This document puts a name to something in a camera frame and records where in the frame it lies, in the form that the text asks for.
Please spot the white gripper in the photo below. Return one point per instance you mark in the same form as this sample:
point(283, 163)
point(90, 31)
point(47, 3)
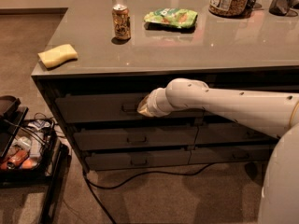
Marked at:
point(151, 104)

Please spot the grey drawer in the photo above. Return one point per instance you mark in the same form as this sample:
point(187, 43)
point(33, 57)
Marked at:
point(204, 155)
point(132, 160)
point(163, 136)
point(100, 107)
point(220, 133)

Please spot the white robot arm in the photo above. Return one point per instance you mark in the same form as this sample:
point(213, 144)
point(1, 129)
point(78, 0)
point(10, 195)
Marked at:
point(273, 113)

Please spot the grey counter cabinet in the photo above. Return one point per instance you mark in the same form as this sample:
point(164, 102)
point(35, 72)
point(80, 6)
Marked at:
point(256, 53)

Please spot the orange soda can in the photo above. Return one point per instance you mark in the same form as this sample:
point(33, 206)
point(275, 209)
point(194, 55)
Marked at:
point(121, 21)

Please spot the green chip bag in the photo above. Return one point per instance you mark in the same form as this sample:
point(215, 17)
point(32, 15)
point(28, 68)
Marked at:
point(172, 17)

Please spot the yellow sponge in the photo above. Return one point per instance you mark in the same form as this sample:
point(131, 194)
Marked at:
point(58, 55)

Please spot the black cart with clutter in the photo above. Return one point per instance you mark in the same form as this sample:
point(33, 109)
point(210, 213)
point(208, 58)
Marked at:
point(31, 154)

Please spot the dark glass pitcher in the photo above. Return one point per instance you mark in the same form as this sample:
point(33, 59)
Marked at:
point(286, 8)

